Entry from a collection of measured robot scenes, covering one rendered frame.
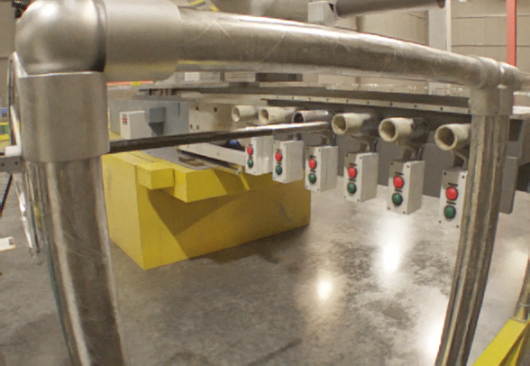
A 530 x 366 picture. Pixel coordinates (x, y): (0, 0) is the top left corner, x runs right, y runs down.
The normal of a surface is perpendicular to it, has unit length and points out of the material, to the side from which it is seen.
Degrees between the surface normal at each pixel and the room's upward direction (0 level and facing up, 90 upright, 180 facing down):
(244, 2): 90
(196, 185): 90
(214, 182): 90
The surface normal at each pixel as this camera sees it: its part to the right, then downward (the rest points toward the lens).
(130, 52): 0.58, 0.52
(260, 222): 0.63, 0.15
